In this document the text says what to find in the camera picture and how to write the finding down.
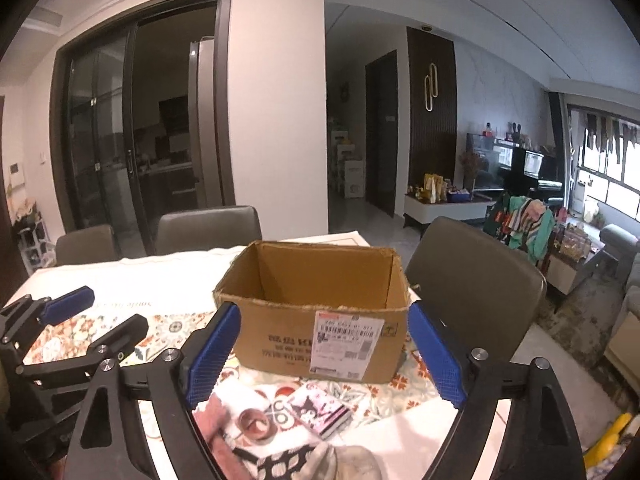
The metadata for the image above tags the pink towel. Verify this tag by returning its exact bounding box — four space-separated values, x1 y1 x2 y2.
192 391 263 480

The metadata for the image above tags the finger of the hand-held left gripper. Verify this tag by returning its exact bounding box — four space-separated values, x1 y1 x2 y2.
0 286 96 361
22 314 150 383

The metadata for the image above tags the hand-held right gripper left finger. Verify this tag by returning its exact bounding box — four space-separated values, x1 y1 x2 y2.
60 302 242 480

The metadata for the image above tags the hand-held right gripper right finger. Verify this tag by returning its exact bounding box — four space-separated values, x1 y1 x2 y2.
407 302 587 480

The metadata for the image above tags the grey sofa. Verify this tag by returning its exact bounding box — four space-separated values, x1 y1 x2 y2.
596 224 640 377

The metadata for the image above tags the dark wooden door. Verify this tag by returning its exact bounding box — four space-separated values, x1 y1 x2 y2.
365 50 399 219

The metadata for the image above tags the white television cabinet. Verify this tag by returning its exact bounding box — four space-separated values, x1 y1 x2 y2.
403 192 497 232

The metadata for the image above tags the black upright piano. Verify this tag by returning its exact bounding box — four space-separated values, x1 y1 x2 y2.
510 147 564 206

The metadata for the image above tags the black white patterned cloth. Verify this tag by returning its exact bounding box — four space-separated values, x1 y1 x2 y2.
234 446 321 480

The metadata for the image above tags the grey plush toy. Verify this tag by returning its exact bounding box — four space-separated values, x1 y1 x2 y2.
309 442 385 480

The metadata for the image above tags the cartoon printed card packet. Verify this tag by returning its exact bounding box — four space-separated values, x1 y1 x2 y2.
284 384 352 442

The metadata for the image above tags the olive grey dining chair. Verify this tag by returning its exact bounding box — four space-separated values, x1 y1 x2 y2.
405 216 547 391

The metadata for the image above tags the large living room window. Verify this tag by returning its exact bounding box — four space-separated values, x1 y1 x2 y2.
566 106 640 222

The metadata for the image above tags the small grey dining chair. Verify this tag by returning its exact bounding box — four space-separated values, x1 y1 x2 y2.
55 225 119 267

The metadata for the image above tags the cluttered low side table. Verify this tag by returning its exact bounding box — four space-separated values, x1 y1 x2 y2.
546 220 607 297

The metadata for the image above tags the yellow toy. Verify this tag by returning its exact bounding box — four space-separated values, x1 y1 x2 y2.
584 412 634 467

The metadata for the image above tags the white storage shelf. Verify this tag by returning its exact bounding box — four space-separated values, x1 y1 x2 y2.
12 199 57 272

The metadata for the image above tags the dark slatted wall panel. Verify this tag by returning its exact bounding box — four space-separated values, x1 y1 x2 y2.
406 26 459 197

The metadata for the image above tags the stack of white boxes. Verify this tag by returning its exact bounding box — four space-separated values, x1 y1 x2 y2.
330 130 366 199

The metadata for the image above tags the brown cardboard box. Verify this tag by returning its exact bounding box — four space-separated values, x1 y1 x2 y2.
213 240 412 385

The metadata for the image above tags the dark sliding glass door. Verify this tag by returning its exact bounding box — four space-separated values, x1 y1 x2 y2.
49 0 237 257

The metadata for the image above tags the flat screen television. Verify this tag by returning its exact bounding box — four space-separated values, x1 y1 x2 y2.
466 132 516 195

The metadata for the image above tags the wide grey dining chair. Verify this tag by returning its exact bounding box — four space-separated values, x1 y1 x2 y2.
156 206 263 256

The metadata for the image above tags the rack of colourful clothes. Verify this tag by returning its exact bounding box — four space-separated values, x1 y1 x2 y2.
482 192 557 262

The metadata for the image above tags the gold loop wall lamp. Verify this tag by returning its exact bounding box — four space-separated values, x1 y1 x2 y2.
423 62 442 112

